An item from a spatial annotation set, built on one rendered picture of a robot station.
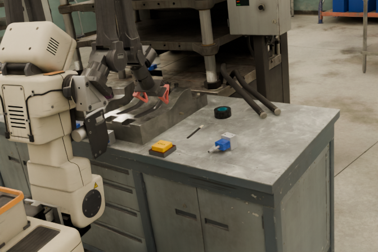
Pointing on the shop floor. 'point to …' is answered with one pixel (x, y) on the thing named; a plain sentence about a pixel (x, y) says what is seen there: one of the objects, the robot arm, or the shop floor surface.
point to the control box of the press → (259, 12)
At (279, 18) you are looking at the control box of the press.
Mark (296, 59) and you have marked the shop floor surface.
